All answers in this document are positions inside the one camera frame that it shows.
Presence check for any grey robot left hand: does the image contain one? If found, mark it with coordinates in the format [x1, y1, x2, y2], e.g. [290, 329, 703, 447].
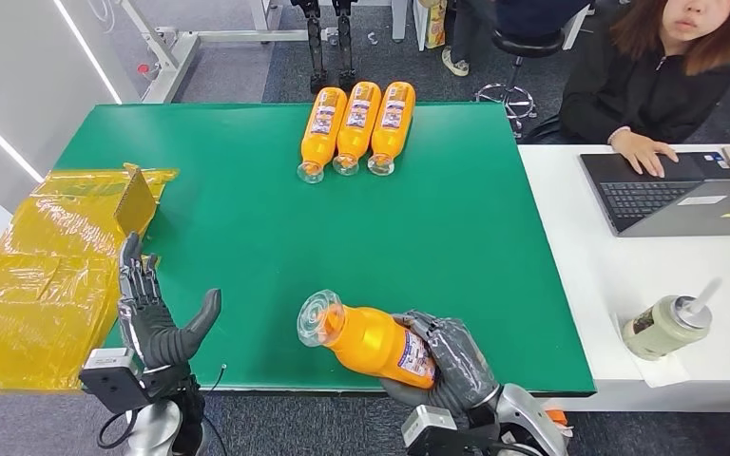
[117, 231, 222, 372]

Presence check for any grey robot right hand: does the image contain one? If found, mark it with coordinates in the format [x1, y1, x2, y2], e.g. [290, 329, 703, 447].
[379, 309, 502, 417]

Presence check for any orange juice bottle clear cap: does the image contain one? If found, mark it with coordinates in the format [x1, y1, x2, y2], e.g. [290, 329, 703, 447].
[366, 80, 416, 178]
[296, 289, 440, 390]
[296, 86, 349, 185]
[332, 80, 383, 178]

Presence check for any orange and white object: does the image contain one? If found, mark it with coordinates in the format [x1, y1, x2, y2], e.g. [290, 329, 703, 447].
[544, 408, 573, 437]

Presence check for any yellow film wrapped cardboard box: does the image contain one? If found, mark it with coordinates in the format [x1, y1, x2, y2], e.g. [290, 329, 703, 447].
[0, 163, 180, 396]

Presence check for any green table mat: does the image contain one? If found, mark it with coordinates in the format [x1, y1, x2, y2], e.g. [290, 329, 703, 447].
[52, 102, 596, 398]

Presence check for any white paper napkin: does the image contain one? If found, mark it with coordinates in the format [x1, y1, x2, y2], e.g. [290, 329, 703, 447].
[610, 311, 694, 390]

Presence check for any lidded cup with straw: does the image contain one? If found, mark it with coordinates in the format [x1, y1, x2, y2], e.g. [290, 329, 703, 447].
[621, 278, 723, 362]

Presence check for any dark grey laptop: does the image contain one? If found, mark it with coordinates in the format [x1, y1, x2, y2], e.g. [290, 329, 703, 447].
[579, 150, 730, 238]

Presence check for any person's hand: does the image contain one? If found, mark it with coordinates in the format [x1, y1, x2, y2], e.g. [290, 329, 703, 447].
[610, 128, 680, 179]

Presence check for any black robot leg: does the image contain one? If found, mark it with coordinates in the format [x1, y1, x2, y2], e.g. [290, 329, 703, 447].
[330, 0, 360, 90]
[289, 0, 330, 96]

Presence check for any black stool chrome base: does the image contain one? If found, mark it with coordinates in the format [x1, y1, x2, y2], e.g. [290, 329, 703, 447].
[474, 28, 567, 140]

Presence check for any yellow snack package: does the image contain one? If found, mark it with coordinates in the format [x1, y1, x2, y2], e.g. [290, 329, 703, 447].
[416, 0, 448, 51]

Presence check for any seated person on stool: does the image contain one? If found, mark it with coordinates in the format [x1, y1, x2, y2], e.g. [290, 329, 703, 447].
[440, 0, 593, 78]

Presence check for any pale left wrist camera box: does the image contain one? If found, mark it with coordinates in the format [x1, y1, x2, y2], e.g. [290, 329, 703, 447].
[79, 348, 152, 415]

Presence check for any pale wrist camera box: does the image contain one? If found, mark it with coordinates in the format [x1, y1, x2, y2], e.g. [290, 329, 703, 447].
[79, 348, 152, 415]
[400, 404, 467, 454]

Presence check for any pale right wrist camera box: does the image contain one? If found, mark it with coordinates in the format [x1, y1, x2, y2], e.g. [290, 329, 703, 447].
[400, 404, 467, 454]

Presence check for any thin black cable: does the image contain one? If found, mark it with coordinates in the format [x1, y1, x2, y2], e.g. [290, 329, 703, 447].
[202, 363, 230, 456]

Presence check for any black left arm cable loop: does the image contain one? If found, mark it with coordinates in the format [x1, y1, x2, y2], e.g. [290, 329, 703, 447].
[95, 408, 141, 451]

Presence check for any white metal frame stand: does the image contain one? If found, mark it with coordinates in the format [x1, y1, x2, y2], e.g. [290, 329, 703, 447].
[116, 0, 411, 105]

